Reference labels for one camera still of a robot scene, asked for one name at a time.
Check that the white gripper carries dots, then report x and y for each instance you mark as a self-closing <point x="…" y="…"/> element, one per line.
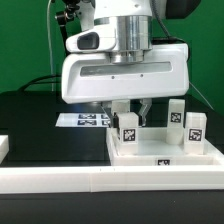
<point x="92" y="78"/>

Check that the white square tabletop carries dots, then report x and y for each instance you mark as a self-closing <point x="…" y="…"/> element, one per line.
<point x="154" y="151"/>

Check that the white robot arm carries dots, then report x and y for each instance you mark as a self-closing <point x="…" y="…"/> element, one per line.
<point x="115" y="59"/>

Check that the white obstacle fence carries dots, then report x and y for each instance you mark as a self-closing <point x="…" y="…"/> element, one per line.
<point x="105" y="179"/>

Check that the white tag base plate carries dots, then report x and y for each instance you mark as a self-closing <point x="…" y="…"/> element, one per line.
<point x="83" y="120"/>

